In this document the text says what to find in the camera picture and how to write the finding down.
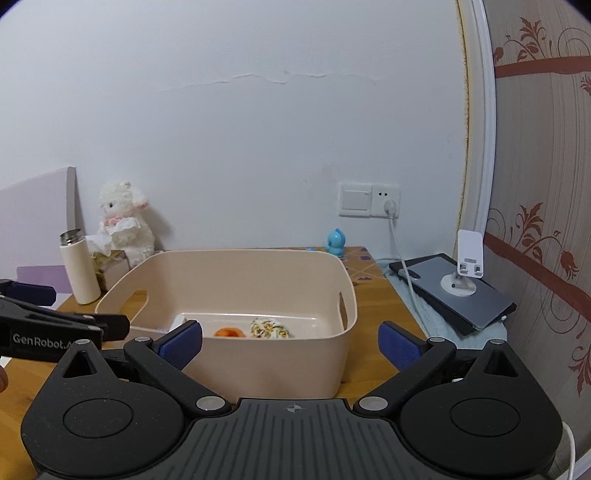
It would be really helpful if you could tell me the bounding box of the white phone stand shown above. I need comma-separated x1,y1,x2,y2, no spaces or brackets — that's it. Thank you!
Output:
440,229,485,296

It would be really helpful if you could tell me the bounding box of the purple and white board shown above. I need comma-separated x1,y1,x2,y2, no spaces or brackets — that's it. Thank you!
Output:
0,167,79,306

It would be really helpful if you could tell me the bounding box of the beige plastic storage bin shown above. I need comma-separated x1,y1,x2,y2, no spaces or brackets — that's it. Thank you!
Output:
95,249,360,398

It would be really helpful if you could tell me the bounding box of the grey laptop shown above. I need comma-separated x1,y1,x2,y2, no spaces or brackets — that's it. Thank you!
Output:
389,253,518,337

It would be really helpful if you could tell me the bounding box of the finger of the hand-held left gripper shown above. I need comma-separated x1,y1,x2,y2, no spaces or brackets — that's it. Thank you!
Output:
0,298,131,342
0,279,57,305

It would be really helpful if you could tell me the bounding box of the gold tissue box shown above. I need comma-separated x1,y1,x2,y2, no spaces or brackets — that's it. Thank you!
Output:
85,217,139,292

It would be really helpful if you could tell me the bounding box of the white plush lamb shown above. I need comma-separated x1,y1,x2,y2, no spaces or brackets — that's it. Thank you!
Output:
97,180,155,268

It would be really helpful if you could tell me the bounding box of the white power plug cable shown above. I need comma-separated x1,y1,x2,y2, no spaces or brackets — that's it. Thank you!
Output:
384,198,432,333

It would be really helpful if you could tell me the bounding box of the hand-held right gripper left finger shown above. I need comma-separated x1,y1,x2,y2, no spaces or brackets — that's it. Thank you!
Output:
55,318,232,411

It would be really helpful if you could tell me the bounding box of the white wall switch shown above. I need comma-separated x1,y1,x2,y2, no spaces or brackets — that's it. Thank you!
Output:
339,182,372,217

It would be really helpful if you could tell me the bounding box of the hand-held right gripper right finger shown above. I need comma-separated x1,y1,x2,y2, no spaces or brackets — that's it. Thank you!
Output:
353,320,532,411

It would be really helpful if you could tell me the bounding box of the floral scrunchie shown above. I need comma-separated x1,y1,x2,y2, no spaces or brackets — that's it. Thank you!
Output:
249,318,293,340

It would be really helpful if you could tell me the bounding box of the white wall outlet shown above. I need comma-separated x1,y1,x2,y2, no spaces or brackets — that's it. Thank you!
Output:
370,183,402,219

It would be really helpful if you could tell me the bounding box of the white thermos bottle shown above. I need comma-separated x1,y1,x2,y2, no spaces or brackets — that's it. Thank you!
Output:
59,229,101,305

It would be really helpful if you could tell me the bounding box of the white wall trim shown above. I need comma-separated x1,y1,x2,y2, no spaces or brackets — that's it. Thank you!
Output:
457,0,498,241

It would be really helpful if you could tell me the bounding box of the light blue cloth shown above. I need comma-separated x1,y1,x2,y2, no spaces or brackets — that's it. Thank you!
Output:
376,258,509,344

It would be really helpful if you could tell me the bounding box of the purple flower patterned mat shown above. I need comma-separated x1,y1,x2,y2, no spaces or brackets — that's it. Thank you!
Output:
305,246,384,284

